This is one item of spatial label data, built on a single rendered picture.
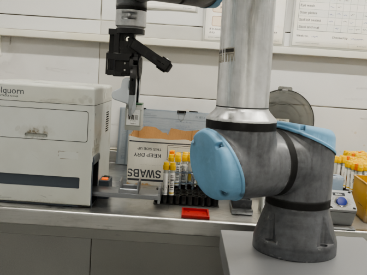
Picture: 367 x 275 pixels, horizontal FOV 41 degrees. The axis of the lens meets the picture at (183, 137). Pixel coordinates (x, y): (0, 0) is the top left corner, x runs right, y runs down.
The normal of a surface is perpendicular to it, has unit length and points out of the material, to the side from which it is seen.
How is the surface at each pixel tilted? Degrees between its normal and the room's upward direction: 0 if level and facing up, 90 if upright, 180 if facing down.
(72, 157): 90
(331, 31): 94
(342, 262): 1
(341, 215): 120
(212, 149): 98
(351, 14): 94
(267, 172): 95
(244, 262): 1
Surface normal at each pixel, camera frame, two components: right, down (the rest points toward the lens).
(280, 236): -0.50, -0.23
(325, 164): 0.52, 0.13
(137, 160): -0.04, 0.11
